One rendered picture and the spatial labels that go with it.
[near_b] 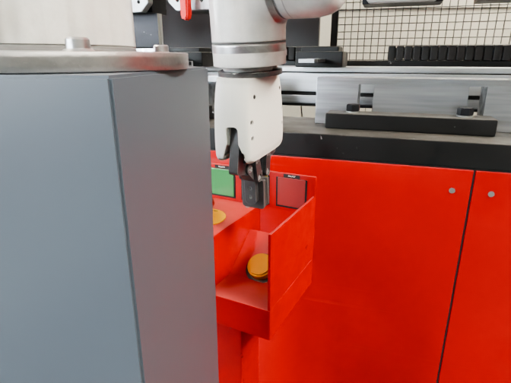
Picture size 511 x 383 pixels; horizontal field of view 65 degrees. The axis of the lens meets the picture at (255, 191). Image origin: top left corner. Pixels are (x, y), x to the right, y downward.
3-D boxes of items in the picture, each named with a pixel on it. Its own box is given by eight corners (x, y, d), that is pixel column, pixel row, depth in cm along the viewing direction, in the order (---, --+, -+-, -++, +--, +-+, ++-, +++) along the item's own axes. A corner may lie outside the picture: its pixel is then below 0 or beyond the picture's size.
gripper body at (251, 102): (242, 57, 52) (246, 140, 57) (197, 65, 44) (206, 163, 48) (296, 57, 49) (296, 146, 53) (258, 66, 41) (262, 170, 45)
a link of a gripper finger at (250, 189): (242, 156, 52) (245, 203, 54) (230, 163, 49) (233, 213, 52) (265, 159, 50) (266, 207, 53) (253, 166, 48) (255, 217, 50)
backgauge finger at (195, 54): (133, 67, 102) (131, 45, 100) (182, 65, 125) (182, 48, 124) (176, 67, 98) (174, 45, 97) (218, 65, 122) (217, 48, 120)
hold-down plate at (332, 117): (324, 128, 80) (325, 112, 79) (328, 124, 84) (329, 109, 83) (495, 137, 70) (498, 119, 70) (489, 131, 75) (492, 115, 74)
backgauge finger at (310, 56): (279, 68, 90) (280, 44, 89) (303, 66, 114) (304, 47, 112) (333, 68, 87) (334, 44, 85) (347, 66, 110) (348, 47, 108)
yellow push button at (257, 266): (246, 280, 59) (242, 272, 57) (256, 257, 61) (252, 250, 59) (270, 286, 57) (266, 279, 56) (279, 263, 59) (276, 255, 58)
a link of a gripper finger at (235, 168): (237, 102, 47) (255, 125, 51) (217, 163, 45) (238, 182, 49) (246, 103, 46) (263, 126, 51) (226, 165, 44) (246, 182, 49)
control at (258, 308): (149, 300, 60) (138, 186, 55) (208, 256, 74) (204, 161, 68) (269, 341, 52) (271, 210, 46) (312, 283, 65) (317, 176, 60)
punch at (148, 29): (123, 57, 97) (119, 14, 94) (128, 57, 99) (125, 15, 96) (160, 57, 94) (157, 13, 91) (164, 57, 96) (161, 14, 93)
